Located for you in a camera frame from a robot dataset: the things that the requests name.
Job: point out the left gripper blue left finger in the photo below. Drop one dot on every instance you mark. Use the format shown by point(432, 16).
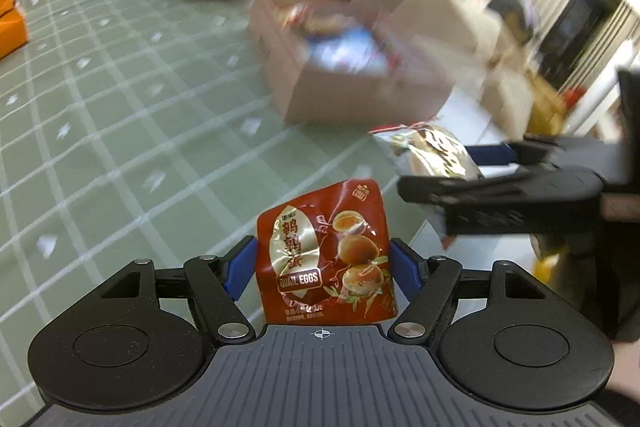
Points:
point(216, 284)

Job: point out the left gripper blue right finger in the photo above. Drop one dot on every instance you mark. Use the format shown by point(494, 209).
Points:
point(429, 286)

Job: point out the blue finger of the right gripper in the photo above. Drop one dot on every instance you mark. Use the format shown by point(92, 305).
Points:
point(430, 191)
point(533, 149)

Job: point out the yellow red snack packet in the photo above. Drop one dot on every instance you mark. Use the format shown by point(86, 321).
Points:
point(423, 149)

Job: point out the red quail eggs packet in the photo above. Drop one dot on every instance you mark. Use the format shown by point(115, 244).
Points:
point(323, 258)

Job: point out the beige sofa armchair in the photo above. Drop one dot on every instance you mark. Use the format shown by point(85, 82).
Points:
point(475, 49)

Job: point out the dark-haired plush doll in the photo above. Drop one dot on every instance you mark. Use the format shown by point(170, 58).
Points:
point(520, 16)

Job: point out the pink storage box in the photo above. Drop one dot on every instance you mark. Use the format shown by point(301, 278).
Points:
point(343, 61)

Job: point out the green grid tablecloth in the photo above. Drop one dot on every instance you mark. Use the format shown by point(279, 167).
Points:
point(142, 129)

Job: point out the orange tissue box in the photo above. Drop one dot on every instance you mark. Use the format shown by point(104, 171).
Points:
point(13, 29)

